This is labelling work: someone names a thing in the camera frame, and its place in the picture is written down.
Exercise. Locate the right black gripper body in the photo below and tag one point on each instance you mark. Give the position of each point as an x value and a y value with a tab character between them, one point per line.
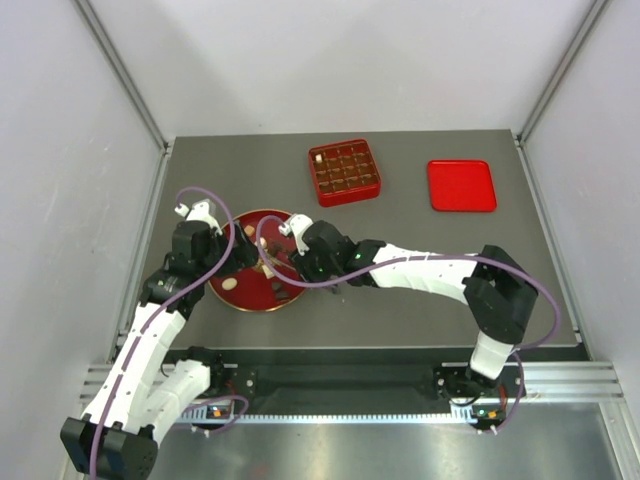
313	267

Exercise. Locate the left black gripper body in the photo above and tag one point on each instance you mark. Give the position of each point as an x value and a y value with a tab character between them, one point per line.
219	248

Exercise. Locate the metal tongs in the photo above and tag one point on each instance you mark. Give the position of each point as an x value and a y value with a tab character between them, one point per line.
289	275

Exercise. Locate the round dark red plate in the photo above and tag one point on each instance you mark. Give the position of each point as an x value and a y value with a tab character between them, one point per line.
253	292

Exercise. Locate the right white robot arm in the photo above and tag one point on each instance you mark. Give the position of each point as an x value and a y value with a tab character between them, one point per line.
494	287

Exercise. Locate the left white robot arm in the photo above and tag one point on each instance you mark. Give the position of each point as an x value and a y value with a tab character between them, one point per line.
119	433

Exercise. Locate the oval white chocolate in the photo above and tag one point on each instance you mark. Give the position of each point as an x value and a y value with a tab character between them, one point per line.
229	284

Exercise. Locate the red chocolate box with tray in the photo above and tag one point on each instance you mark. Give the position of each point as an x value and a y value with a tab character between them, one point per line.
348	173

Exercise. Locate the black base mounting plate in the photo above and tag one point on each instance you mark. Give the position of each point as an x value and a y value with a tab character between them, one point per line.
342	382

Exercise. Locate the red box lid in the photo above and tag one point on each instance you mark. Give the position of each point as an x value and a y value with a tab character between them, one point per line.
461	186

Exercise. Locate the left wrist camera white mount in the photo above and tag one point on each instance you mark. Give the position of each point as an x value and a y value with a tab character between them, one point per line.
202	211

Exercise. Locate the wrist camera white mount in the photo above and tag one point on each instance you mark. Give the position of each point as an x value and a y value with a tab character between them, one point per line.
202	211
295	227

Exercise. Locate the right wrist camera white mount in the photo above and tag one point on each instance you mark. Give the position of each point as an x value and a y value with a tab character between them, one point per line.
295	227

